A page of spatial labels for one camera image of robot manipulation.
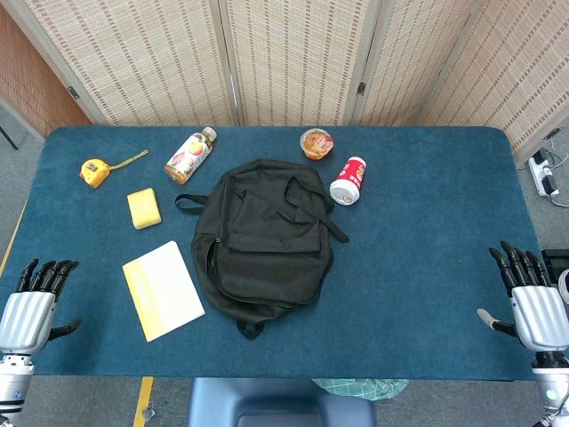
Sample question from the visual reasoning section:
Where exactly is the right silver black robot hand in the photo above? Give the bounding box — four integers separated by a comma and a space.
476, 240, 569, 355

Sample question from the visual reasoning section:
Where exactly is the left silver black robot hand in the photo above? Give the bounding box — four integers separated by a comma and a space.
0, 258, 84, 356

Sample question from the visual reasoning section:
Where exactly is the white and yellow book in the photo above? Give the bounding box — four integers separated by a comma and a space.
122, 240, 206, 343

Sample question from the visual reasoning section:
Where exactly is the black backpack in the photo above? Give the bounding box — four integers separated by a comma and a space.
174, 158, 350, 342

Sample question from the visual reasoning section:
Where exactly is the black box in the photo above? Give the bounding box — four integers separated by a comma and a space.
541, 248, 569, 286

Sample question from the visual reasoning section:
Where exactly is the blue table cover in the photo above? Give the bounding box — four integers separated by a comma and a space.
0, 125, 544, 382

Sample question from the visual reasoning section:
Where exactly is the white power strip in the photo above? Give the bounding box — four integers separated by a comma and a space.
527, 149, 560, 197

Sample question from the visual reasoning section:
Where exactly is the yellow tape measure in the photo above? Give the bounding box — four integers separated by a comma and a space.
79, 149, 149, 189

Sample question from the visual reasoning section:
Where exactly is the yellow sponge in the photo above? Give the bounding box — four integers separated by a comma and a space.
126, 187, 164, 230

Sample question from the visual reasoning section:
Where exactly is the green checkered cloth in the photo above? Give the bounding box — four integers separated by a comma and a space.
312, 378, 409, 402

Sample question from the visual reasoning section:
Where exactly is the tea bottle with label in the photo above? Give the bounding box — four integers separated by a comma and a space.
164, 126, 218, 185

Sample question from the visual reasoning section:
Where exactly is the red and white cup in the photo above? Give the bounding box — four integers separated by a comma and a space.
329, 156, 370, 207

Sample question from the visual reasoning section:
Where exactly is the woven folding screen panel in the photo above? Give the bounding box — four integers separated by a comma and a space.
217, 0, 379, 126
8, 0, 239, 126
350, 0, 485, 126
420, 0, 569, 152

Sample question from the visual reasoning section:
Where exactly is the orange jelly cup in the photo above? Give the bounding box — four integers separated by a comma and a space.
300, 127, 336, 162

